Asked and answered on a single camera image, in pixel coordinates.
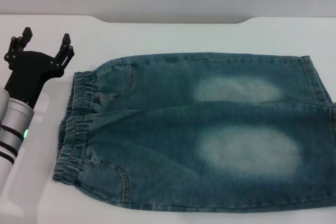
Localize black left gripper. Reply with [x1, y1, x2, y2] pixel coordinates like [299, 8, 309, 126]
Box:
[3, 27, 76, 110]

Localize blue washed denim shorts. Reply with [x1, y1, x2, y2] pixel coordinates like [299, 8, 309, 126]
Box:
[52, 52, 336, 210]

